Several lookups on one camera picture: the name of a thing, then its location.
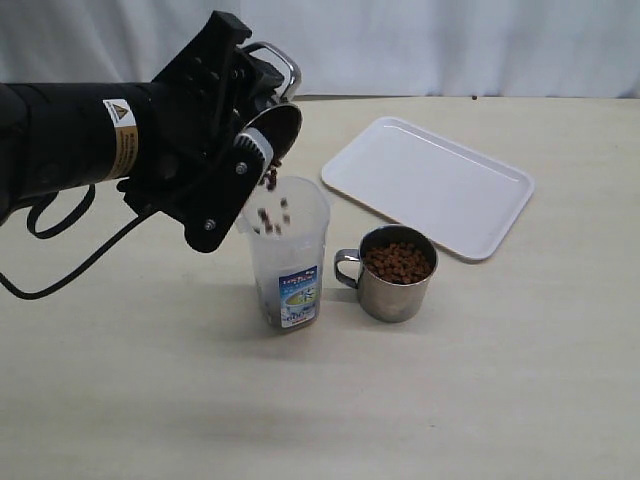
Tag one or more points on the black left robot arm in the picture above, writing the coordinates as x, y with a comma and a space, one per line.
62, 136

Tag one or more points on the white backdrop curtain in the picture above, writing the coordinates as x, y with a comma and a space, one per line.
347, 48

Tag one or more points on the steel mug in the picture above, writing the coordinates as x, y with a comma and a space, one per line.
280, 124
390, 271

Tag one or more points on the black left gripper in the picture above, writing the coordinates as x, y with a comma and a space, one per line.
202, 99

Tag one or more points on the white plastic tray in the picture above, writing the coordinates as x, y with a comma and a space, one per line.
462, 200

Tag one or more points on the clear plastic pitcher with label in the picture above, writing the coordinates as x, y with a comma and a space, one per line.
286, 228

